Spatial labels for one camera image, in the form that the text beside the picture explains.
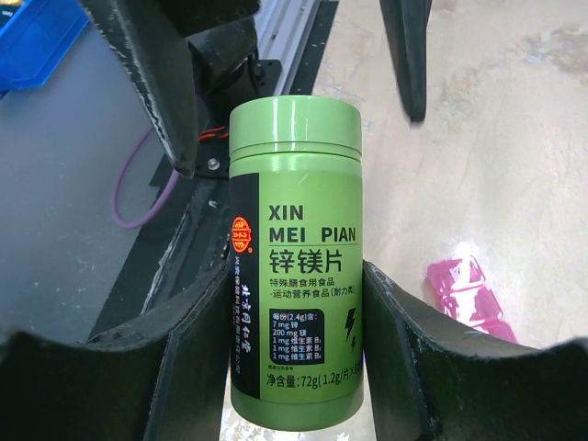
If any blue plastic bin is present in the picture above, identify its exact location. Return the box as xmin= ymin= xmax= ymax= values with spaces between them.
xmin=1 ymin=0 xmax=88 ymax=94

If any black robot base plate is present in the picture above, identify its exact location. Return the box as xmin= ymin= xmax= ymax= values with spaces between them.
xmin=86 ymin=0 xmax=341 ymax=344

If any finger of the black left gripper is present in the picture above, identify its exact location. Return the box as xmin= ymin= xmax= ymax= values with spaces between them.
xmin=379 ymin=0 xmax=432 ymax=122

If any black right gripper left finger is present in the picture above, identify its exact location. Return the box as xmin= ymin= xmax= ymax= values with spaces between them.
xmin=1 ymin=266 xmax=230 ymax=440

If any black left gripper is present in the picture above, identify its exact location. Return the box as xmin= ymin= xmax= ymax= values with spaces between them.
xmin=80 ymin=0 xmax=261 ymax=178

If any pink weekly pill organizer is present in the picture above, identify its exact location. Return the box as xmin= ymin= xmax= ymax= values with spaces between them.
xmin=426 ymin=254 xmax=518 ymax=344

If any green pill bottle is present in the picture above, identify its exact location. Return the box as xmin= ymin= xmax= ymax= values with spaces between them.
xmin=229 ymin=96 xmax=363 ymax=432

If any aluminium frame rail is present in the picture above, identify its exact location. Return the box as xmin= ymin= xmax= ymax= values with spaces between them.
xmin=254 ymin=0 xmax=321 ymax=95

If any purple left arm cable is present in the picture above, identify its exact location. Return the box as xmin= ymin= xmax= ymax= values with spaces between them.
xmin=112 ymin=127 xmax=178 ymax=230

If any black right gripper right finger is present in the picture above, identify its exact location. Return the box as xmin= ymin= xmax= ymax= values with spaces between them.
xmin=363 ymin=263 xmax=587 ymax=440

